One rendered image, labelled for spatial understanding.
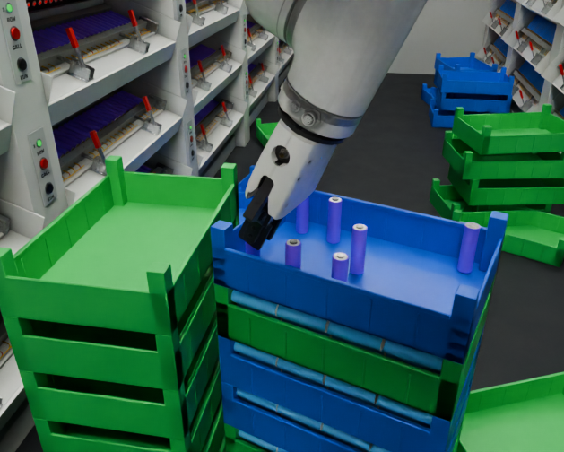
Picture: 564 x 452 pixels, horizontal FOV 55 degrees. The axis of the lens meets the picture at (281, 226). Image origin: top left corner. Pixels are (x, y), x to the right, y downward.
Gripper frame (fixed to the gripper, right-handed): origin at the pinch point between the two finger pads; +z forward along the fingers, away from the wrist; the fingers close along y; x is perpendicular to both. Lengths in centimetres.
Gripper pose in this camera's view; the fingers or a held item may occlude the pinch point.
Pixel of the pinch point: (260, 225)
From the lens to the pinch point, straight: 64.3
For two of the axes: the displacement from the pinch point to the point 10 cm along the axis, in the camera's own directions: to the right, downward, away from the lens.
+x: -8.0, -5.8, 1.8
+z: -3.7, 7.0, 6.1
